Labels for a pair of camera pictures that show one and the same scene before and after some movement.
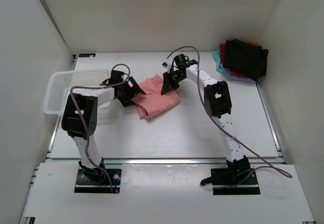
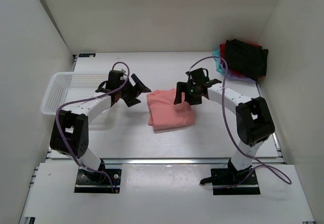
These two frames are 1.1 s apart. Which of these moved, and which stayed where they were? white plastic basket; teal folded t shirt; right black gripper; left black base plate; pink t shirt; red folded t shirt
Moved: pink t shirt; right black gripper
Stayed: white plastic basket; red folded t shirt; teal folded t shirt; left black base plate
